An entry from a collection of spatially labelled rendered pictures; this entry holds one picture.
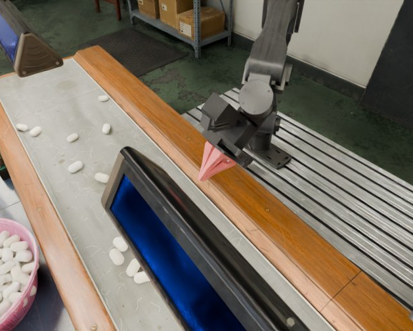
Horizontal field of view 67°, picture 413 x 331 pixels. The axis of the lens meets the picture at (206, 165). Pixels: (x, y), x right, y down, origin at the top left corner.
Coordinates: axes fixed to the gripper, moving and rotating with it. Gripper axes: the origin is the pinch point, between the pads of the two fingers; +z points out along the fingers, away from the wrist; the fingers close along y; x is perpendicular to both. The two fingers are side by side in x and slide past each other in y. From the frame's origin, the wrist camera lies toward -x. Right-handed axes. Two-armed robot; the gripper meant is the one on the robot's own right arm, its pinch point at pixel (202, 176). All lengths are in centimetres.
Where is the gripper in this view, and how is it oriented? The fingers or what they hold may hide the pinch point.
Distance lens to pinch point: 63.4
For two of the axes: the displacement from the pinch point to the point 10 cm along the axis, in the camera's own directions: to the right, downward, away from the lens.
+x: 5.2, 2.7, 8.1
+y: 6.0, 5.7, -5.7
